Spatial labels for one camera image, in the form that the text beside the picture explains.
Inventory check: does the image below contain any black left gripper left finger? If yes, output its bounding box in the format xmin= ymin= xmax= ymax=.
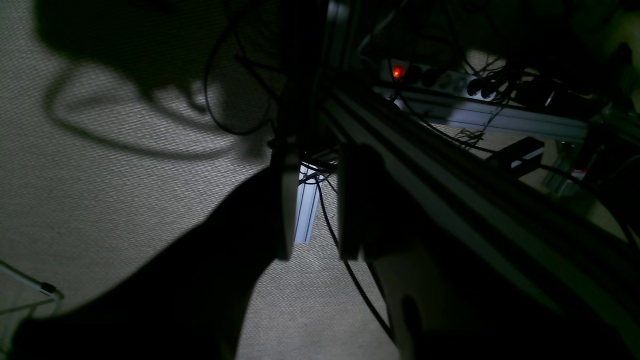
xmin=270 ymin=142 xmax=300 ymax=261

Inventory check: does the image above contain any white power strip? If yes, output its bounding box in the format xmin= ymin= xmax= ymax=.
xmin=379 ymin=58 xmax=498 ymax=101

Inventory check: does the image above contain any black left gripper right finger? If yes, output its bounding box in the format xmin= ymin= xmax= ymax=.
xmin=338 ymin=144 xmax=383 ymax=260

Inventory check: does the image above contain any black cable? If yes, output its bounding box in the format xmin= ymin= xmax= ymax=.
xmin=315 ymin=180 xmax=396 ymax=341

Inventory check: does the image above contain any aluminium frame rail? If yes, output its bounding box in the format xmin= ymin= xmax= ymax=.
xmin=321 ymin=89 xmax=639 ymax=356

